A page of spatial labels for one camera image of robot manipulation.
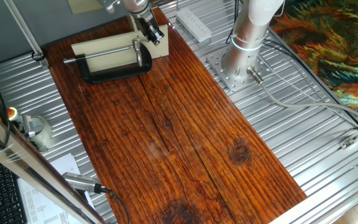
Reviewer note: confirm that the colourful patterned cloth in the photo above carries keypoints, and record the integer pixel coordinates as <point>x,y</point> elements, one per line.
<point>337,46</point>

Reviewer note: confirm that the silver ribbed device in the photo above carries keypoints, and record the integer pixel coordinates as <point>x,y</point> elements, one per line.
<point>79,182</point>

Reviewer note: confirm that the aluminium frame post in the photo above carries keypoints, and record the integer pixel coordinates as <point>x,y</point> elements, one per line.
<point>23,29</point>

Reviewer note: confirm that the red emergency stop button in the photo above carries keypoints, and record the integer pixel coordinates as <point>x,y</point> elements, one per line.
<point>12,113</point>

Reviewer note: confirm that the chrome water tap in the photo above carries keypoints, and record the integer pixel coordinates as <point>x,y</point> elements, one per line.
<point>138,53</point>

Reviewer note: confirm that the white power strip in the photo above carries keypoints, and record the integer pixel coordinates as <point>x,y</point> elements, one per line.
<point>194,25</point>

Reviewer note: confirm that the black C-clamp with steel screw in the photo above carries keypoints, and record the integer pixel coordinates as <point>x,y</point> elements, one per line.
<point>117,73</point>

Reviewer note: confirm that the printed paper sheets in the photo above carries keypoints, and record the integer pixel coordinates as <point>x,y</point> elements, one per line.
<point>42,205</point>

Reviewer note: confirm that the steel frame bar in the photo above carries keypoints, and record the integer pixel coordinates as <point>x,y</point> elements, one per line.
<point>26,165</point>

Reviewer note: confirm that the brown wooden board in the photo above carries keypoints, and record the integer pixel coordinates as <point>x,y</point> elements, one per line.
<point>166,140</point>

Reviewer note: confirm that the small grey clamp fixture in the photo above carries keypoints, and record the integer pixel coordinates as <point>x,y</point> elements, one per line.
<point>43,137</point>

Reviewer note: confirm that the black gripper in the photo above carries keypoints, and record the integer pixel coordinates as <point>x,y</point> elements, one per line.
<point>143,21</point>

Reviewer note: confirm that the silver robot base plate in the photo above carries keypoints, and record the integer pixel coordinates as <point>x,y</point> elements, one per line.
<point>219,71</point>

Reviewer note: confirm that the silver metal clamp piece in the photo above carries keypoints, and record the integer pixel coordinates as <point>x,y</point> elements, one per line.
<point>28,126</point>

